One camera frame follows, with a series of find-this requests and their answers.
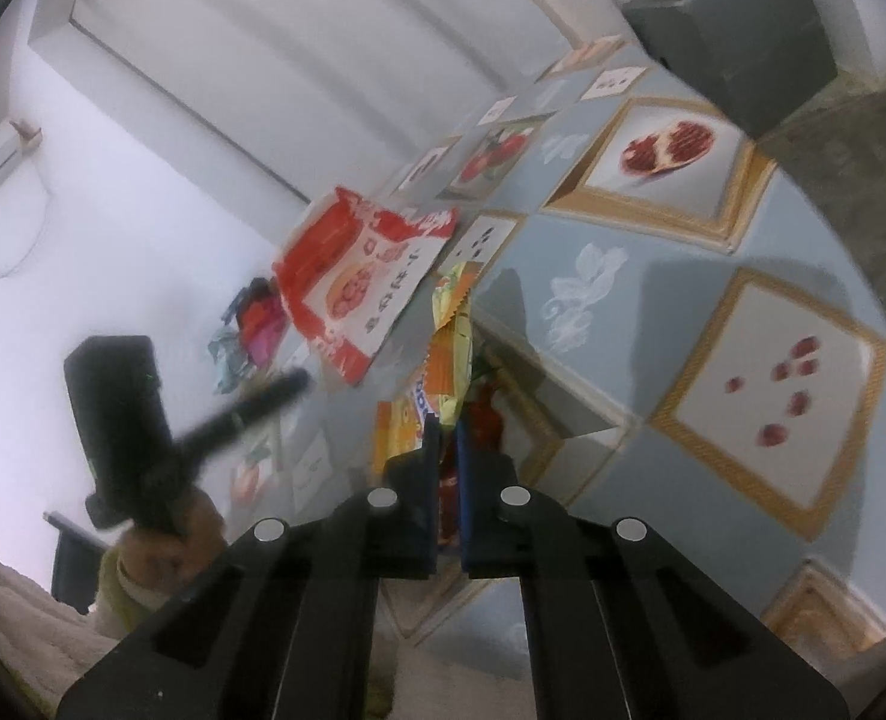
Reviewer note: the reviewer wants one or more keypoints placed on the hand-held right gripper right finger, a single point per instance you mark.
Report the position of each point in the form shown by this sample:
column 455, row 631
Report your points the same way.
column 477, row 510

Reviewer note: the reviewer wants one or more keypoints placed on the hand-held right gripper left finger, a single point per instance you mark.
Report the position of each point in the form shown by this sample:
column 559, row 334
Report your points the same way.
column 413, row 517

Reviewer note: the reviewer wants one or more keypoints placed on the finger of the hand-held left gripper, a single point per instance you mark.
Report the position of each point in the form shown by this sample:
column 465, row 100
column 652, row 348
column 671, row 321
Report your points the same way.
column 263, row 401

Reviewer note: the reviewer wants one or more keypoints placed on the orange yellow snack packet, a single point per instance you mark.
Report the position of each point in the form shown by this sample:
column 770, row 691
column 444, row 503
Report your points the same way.
column 443, row 382

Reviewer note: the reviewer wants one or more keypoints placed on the red white snack bag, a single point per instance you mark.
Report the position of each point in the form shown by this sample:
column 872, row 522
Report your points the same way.
column 353, row 277

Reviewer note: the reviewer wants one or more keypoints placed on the person's left forearm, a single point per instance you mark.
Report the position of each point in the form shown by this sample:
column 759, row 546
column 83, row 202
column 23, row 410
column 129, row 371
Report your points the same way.
column 124, row 604

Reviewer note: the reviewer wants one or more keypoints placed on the person's left hand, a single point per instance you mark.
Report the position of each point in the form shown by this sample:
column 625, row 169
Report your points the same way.
column 180, row 555

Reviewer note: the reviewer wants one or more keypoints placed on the pile of colourful wrappers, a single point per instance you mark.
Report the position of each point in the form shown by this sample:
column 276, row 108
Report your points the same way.
column 259, row 322

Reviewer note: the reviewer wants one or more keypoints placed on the printed tablecloth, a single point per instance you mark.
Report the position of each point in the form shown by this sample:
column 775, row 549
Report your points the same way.
column 638, row 315

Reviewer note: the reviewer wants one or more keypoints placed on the white curtain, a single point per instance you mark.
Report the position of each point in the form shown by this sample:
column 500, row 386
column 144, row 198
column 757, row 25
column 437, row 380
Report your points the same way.
column 338, row 37

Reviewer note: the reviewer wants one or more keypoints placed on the grey cabinet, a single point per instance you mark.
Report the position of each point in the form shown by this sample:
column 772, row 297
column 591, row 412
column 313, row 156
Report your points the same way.
column 735, row 45

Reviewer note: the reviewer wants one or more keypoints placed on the black frame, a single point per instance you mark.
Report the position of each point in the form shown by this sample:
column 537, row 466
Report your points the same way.
column 75, row 562

